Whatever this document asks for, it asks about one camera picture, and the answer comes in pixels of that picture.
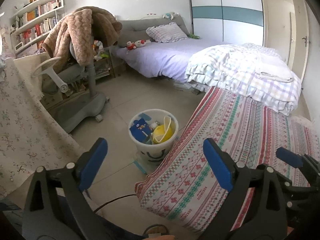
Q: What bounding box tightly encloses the wooden bedside shelf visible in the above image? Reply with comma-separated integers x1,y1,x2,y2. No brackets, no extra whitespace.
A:
94,52,117,79

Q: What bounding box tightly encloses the row of books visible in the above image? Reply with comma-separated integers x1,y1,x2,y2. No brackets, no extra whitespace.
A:
19,1,62,43

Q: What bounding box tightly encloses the colourful toy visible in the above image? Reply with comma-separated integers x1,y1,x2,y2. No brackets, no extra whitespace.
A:
94,40,110,60

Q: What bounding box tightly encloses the blue tape strip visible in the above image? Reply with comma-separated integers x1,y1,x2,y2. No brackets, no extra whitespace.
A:
134,160,148,174

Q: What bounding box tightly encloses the red green patterned mat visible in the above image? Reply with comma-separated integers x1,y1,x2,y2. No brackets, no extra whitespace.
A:
135,86,320,233

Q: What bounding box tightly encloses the grey swivel chair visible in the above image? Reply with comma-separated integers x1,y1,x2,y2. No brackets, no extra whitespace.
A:
31,40,110,134

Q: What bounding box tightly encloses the brown fleece blanket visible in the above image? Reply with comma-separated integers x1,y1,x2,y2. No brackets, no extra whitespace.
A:
41,6,123,65

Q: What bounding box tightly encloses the white bucket with smiley face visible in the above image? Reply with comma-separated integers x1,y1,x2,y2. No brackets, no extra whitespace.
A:
128,109,179,166

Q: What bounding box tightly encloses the blue snack packet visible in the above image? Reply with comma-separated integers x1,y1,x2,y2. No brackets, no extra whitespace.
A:
130,117,153,144

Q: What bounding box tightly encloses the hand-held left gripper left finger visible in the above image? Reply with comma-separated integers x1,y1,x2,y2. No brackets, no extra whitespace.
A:
22,137,108,240

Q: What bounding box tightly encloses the plaid ruffled pillow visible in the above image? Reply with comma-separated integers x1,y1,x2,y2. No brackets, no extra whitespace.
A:
146,22,190,43

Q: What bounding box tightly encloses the folded white cloth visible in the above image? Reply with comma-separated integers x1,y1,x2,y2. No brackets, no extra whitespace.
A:
255,55,295,83

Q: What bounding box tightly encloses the grey padded headboard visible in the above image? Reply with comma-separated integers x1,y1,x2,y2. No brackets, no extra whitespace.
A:
115,15,190,48

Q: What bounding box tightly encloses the bed with lavender sheet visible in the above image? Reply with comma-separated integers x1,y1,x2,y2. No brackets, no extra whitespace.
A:
110,15,288,92

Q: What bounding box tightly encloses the black cable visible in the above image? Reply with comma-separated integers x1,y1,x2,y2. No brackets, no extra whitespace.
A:
94,194,137,212

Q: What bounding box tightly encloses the pastel plaid ruffled quilt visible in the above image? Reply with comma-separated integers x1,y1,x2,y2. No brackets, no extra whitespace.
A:
184,43,302,117

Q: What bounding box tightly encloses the person's foot in sandal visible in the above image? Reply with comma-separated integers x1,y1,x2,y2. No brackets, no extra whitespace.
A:
142,224,175,240

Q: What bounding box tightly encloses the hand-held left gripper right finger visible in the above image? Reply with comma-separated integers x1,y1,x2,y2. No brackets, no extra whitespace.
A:
200,137,290,240

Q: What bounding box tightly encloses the cream door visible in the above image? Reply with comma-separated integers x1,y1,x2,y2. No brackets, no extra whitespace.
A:
262,0,313,80

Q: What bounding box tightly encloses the floral tablecloth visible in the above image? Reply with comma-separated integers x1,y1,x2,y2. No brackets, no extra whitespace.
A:
0,55,87,198

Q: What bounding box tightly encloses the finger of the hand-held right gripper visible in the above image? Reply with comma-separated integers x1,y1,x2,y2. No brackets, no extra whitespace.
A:
276,147,320,180
275,172,320,208

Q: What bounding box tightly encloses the beige fringed cloth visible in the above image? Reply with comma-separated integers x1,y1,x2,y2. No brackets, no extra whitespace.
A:
12,54,73,135

